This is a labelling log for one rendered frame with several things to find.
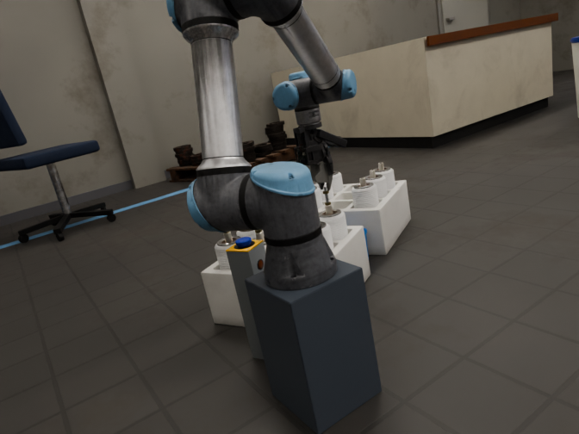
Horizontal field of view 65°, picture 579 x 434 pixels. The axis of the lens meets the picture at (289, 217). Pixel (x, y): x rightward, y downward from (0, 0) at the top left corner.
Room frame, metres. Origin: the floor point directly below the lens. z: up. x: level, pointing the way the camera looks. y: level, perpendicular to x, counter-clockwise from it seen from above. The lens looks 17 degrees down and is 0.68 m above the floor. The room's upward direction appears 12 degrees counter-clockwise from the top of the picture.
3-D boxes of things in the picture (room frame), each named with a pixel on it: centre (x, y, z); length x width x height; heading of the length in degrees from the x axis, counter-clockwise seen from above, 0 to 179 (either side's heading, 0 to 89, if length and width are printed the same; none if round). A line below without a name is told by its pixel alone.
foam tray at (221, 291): (1.37, 0.03, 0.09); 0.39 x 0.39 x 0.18; 58
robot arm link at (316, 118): (1.40, -0.12, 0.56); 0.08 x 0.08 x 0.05
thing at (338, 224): (1.41, -0.13, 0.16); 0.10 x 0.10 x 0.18
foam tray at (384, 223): (1.83, -0.26, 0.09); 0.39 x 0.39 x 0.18; 59
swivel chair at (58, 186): (3.09, 1.51, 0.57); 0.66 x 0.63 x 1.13; 118
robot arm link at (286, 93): (1.30, -0.09, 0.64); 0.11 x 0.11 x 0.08; 63
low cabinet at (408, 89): (4.56, -1.35, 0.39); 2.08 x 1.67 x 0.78; 31
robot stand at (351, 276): (0.88, 0.00, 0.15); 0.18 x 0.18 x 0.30; 31
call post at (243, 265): (1.08, 0.12, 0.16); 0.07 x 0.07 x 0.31; 58
